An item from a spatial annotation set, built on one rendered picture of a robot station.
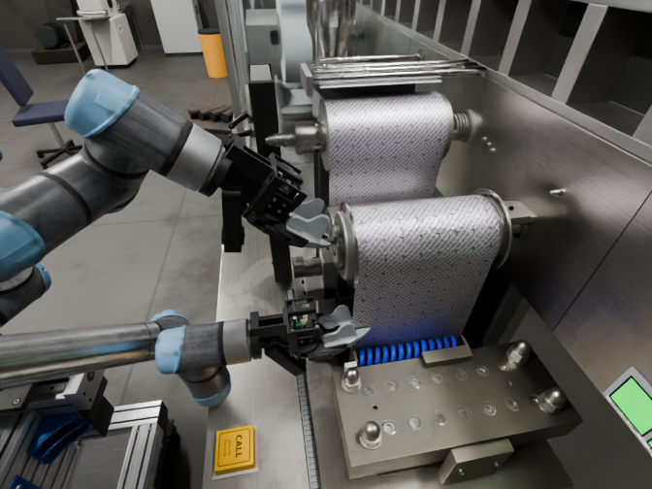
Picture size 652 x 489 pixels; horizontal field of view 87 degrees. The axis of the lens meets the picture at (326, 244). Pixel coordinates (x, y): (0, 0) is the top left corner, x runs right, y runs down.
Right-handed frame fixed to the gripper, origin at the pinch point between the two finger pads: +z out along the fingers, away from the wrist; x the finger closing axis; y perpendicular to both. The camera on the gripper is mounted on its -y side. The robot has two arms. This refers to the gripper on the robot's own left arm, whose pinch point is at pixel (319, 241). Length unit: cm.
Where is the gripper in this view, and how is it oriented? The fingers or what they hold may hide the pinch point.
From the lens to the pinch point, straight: 56.0
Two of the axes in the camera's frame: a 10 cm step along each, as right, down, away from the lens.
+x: -1.7, -6.4, 7.5
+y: 6.3, -6.6, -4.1
